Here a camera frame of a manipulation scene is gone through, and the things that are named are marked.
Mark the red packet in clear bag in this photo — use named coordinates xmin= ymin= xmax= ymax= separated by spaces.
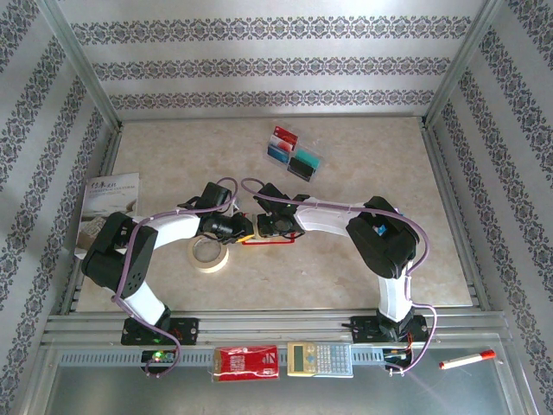
xmin=211 ymin=343 xmax=282 ymax=384

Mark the beige masking tape roll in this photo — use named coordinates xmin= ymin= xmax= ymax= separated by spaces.
xmin=187 ymin=233 xmax=231 ymax=275

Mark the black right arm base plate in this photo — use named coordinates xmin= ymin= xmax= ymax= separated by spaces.
xmin=348 ymin=315 xmax=430 ymax=346

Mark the grey slotted cable duct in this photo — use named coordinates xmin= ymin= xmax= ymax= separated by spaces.
xmin=57 ymin=350 xmax=392 ymax=369

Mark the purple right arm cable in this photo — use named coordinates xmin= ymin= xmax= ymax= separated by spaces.
xmin=240 ymin=177 xmax=439 ymax=378

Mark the teal card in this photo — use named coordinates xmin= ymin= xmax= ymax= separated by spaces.
xmin=294 ymin=149 xmax=322 ymax=170

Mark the left controller board with LED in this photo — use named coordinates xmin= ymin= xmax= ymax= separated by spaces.
xmin=141 ymin=348 xmax=179 ymax=369

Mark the light blue card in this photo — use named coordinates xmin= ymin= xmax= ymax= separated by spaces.
xmin=265 ymin=144 xmax=290 ymax=165

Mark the aluminium frame post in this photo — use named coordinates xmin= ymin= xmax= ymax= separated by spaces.
xmin=36 ymin=0 xmax=125 ymax=131
xmin=420 ymin=0 xmax=510 ymax=129

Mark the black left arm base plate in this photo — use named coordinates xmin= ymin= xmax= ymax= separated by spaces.
xmin=120 ymin=316 xmax=201 ymax=348

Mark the red white marker pen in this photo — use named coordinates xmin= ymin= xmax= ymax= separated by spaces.
xmin=438 ymin=349 xmax=498 ymax=371

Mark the white paperback book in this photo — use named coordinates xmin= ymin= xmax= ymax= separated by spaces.
xmin=64 ymin=172 xmax=142 ymax=261

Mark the red card holder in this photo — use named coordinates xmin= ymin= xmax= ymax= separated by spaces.
xmin=240 ymin=213 xmax=298 ymax=247

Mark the clear plastic card tray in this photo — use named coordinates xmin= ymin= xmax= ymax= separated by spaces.
xmin=264 ymin=124 xmax=327 ymax=187

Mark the beige grey calculator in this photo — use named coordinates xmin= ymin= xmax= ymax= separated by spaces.
xmin=286 ymin=341 xmax=355 ymax=379

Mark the right controller board with wires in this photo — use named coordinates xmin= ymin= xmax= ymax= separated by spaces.
xmin=383 ymin=347 xmax=415 ymax=374

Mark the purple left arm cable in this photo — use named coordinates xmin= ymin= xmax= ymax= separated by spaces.
xmin=111 ymin=176 xmax=240 ymax=379

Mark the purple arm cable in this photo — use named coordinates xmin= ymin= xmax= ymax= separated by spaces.
xmin=240 ymin=177 xmax=439 ymax=378
xmin=111 ymin=176 xmax=240 ymax=379

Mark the aluminium rail beam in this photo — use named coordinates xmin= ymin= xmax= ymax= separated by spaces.
xmin=41 ymin=310 xmax=509 ymax=347

